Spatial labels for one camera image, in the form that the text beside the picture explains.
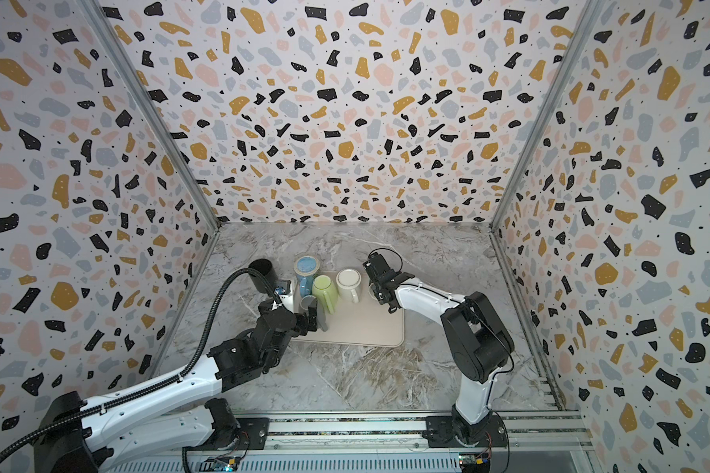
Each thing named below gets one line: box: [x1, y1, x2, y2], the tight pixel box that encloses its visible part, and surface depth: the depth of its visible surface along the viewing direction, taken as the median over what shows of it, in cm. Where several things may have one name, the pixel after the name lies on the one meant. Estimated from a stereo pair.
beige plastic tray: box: [291, 271, 406, 348], surface depth 92 cm
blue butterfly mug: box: [293, 255, 320, 298], surface depth 96 cm
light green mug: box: [311, 273, 339, 315], surface depth 93 cm
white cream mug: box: [335, 268, 362, 304], surface depth 97 cm
